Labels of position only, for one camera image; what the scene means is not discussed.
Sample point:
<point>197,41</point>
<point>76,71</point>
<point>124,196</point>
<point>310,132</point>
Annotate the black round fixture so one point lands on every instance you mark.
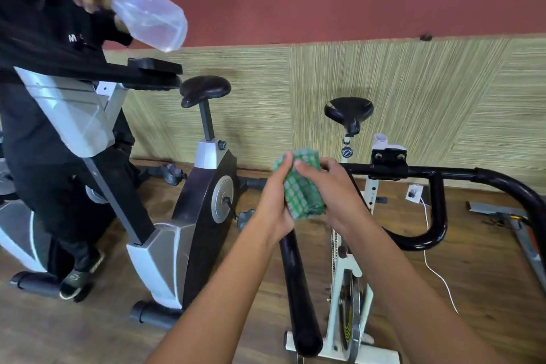
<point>425,36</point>

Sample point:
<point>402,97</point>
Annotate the person's left hand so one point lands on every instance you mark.
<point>273,202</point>

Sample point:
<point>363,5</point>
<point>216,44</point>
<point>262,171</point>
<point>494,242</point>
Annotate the green checkered cleaning cloth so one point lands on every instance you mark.
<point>303,189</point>

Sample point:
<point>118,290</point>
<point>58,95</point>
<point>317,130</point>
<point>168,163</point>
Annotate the person's left forearm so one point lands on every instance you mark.
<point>222,300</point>

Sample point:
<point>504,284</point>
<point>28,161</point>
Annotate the clear spray bottle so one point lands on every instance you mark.
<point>153,18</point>

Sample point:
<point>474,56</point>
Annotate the white power socket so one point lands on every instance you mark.
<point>414,193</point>

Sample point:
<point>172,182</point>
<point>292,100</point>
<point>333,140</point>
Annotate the person's right hand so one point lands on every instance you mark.
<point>341,197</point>

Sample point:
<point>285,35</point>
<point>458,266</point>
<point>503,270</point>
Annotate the red and grey spin bike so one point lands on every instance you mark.
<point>512,219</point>

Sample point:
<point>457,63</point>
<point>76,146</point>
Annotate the white bike with yellow flywheel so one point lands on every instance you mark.
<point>341,274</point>

